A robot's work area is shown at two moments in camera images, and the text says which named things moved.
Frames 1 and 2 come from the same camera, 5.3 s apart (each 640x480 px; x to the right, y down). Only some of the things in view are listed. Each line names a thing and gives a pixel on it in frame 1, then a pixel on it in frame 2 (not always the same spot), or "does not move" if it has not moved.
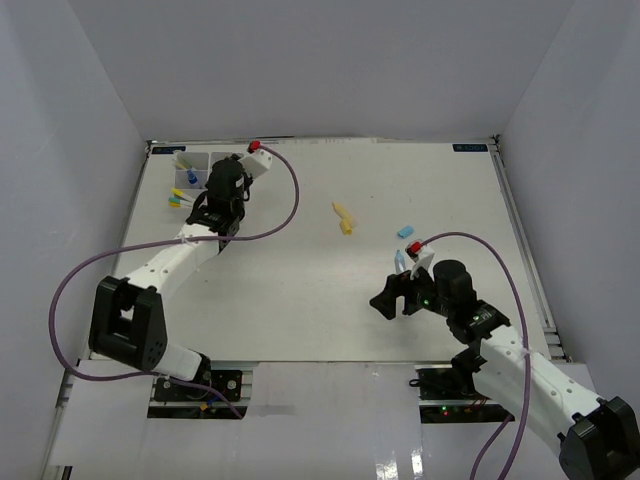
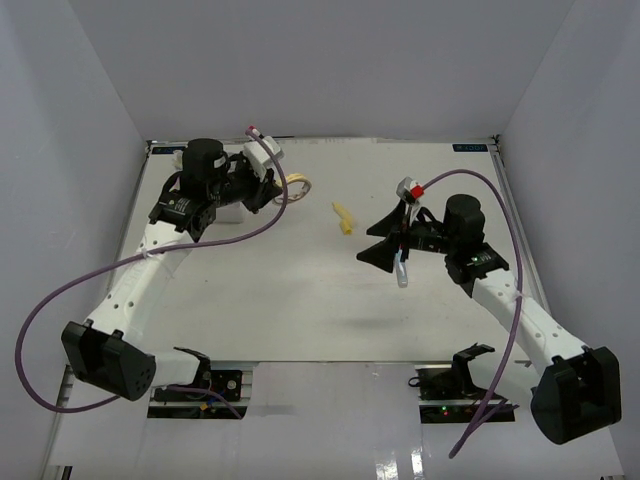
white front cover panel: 303,421 does not move
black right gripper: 397,286 to 383,253
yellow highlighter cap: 347,227 does not move
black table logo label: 469,147 does not move
